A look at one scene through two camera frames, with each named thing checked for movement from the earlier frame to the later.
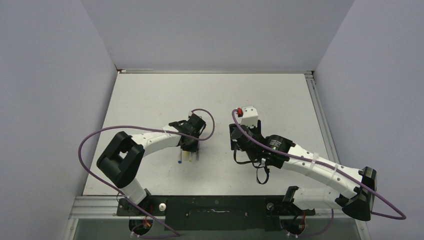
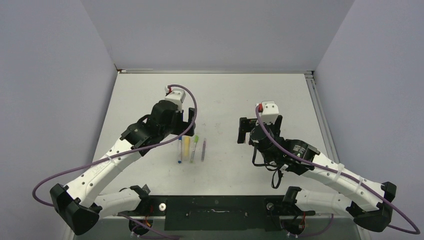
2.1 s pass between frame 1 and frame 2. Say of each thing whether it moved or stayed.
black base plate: stayed
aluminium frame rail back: stayed
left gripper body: moved
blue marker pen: stayed
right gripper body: moved
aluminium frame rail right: stayed
